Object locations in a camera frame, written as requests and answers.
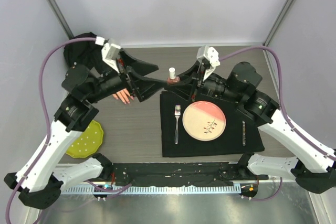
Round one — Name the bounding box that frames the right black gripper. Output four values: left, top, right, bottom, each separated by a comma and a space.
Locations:
165, 59, 243, 104

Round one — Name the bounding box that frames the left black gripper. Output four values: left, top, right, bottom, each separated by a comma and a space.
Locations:
86, 48, 167, 104

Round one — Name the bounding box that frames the nail polish bottle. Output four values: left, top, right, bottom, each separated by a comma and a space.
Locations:
167, 77, 180, 84

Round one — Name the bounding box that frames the white nail polish cap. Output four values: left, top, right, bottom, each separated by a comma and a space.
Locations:
169, 67, 176, 80

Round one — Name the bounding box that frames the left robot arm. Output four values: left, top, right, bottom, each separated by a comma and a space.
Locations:
4, 49, 166, 209

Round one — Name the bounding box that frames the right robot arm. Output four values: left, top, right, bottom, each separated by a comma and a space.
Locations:
166, 62, 335, 194

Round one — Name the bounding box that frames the silver fork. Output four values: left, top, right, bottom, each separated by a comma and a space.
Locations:
174, 104, 181, 145

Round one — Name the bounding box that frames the pink cream plate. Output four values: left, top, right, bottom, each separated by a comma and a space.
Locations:
182, 101, 226, 142

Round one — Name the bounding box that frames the black placemat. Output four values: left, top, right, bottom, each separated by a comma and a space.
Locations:
160, 91, 265, 157

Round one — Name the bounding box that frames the black sleeve cloth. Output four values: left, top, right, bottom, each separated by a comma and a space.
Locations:
64, 41, 113, 75

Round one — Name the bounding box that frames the table knife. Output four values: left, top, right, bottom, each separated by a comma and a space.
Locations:
242, 121, 246, 146

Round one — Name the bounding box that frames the green dotted plate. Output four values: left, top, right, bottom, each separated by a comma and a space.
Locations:
66, 120, 104, 158

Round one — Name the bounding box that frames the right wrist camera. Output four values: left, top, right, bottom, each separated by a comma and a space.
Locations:
196, 45, 221, 81

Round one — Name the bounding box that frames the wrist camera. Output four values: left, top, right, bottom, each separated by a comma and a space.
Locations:
95, 36, 121, 73
196, 45, 221, 81

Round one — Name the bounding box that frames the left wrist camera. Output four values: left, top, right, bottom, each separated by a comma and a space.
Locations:
95, 36, 121, 73

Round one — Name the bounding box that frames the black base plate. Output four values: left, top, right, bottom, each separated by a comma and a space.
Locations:
90, 162, 269, 187

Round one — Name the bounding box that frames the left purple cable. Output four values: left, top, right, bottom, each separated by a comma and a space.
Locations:
5, 37, 132, 224

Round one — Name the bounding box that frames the white cable duct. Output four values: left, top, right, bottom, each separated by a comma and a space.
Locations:
61, 184, 241, 197

